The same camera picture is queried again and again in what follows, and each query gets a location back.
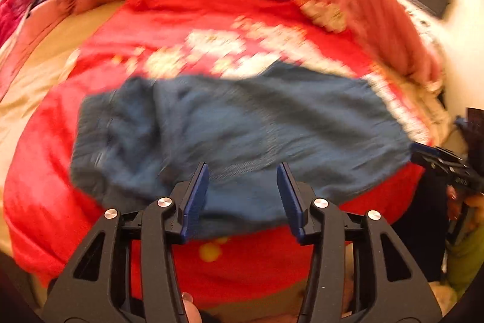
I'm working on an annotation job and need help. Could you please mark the pink cloth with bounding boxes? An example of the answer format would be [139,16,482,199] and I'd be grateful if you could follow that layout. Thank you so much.
[0,0,51,48]
[0,0,78,102]

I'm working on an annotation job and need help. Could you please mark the person's right hand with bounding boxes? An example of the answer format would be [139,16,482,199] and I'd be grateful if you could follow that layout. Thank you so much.
[447,186,478,233]

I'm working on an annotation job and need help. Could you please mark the beige bed sheet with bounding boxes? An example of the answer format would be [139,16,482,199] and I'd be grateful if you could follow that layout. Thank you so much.
[0,1,126,172]

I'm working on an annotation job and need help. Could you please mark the red floral blanket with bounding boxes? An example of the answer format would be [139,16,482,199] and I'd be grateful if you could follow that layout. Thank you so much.
[4,0,435,308]

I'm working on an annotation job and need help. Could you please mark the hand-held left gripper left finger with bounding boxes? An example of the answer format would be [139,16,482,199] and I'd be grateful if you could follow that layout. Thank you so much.
[41,162,210,323]

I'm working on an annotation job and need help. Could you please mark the black cloth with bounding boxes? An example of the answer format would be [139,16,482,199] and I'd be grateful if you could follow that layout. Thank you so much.
[395,172,451,283]

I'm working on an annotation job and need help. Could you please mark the yellow-green garment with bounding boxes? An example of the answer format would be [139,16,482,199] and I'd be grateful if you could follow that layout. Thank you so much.
[446,226,482,302]

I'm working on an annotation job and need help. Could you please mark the person's left hand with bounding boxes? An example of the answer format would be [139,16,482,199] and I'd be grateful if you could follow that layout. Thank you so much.
[181,292,203,323]

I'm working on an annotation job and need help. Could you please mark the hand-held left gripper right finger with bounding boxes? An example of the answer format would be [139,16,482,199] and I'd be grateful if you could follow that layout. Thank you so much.
[276,162,443,323]

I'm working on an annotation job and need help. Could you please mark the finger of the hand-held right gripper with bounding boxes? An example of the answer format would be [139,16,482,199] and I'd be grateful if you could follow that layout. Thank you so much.
[411,153,469,183]
[410,141,460,162]

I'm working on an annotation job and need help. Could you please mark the blue denim pants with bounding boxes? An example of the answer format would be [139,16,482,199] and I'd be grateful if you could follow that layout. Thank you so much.
[70,60,414,241]

